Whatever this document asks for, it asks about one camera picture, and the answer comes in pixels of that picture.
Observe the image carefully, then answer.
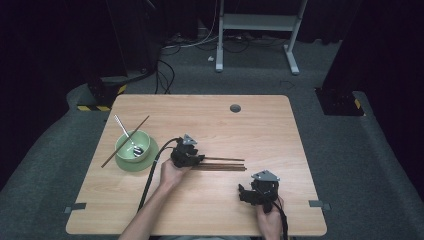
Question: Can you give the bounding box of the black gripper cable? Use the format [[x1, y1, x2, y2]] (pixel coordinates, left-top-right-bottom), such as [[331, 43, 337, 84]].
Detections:
[[271, 196, 289, 240], [137, 137, 181, 213]]

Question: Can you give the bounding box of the white floor cable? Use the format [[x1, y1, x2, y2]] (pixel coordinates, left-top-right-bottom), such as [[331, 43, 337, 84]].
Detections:
[[163, 0, 221, 51]]

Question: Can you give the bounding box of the white metal stand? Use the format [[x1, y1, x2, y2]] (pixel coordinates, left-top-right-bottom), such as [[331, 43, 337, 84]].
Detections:
[[214, 0, 308, 76]]

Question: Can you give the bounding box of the black stand base yellow mark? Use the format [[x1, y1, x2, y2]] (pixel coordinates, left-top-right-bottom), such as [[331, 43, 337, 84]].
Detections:
[[314, 87, 365, 117]]

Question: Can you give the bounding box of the black stand base striped edge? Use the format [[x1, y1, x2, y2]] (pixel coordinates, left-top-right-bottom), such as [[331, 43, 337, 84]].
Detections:
[[76, 75, 129, 113]]

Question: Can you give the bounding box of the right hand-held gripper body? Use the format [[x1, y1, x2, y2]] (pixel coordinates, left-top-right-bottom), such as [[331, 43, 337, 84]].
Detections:
[[250, 169, 280, 214]]

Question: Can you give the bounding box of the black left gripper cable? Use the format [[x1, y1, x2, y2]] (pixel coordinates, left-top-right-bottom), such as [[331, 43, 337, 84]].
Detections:
[[137, 137, 181, 213]]

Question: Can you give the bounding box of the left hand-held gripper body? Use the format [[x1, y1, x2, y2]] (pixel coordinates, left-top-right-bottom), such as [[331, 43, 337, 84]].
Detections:
[[170, 133, 200, 169]]

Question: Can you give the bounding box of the person's left hand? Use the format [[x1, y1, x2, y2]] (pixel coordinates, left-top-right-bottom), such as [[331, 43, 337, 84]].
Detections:
[[159, 159, 193, 193]]

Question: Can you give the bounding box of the black floor cable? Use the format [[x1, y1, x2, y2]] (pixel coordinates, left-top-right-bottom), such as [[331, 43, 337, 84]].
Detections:
[[154, 59, 176, 95]]

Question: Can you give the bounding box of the person's right hand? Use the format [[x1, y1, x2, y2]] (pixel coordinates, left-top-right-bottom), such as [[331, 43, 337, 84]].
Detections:
[[255, 196, 284, 236]]

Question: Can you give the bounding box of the grey tape strip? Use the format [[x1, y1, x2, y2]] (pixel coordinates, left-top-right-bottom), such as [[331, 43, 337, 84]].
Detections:
[[308, 199, 332, 212], [63, 202, 88, 214]]

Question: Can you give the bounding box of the metal spoon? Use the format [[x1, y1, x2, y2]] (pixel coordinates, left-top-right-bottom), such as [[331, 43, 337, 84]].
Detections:
[[114, 114, 144, 158]]

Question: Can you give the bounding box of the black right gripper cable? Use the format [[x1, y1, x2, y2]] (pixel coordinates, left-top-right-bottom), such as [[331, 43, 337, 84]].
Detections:
[[271, 196, 289, 240]]

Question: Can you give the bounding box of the tangle of black cables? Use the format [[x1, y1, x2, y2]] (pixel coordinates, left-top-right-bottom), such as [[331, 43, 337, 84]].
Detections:
[[223, 33, 288, 54]]

